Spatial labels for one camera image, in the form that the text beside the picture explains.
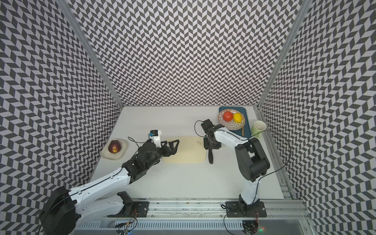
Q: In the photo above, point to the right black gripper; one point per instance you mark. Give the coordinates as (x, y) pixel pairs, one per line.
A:
(206, 146)

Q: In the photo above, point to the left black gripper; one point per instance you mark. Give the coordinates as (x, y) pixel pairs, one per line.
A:
(173, 150)

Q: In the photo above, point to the black kitchen knife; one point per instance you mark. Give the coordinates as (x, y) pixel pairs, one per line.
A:
(210, 156)

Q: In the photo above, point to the cream plastic cutting board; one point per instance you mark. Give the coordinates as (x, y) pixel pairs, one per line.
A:
(190, 151)

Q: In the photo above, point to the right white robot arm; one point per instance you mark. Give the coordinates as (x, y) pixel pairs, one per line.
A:
(252, 161)

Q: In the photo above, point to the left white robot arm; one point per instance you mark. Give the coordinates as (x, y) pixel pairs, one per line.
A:
(66, 209)

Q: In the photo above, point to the patterned round plate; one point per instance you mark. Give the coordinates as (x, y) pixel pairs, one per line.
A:
(230, 125)

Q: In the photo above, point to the red tomato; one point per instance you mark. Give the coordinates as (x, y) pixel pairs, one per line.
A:
(228, 116)

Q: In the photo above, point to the yellow lemon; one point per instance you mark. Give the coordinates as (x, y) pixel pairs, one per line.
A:
(237, 118)

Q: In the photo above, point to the teal rectangular tray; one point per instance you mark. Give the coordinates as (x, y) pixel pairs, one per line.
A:
(246, 127)

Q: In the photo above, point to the light green mug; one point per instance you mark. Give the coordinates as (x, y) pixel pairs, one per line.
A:
(258, 128)

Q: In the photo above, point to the cream small dish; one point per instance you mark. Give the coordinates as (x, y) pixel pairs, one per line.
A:
(105, 154)

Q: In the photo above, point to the dark red apple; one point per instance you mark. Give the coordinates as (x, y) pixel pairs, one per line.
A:
(114, 146)

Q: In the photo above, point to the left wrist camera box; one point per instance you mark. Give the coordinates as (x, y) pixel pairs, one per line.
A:
(155, 137)

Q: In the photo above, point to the aluminium front rail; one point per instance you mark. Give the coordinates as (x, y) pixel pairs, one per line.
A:
(190, 209)

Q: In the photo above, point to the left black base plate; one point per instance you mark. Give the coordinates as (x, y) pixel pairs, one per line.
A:
(136, 209)

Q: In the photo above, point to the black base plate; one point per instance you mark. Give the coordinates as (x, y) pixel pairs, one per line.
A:
(136, 209)
(238, 209)

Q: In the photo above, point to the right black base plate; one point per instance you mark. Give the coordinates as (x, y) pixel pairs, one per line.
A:
(238, 209)

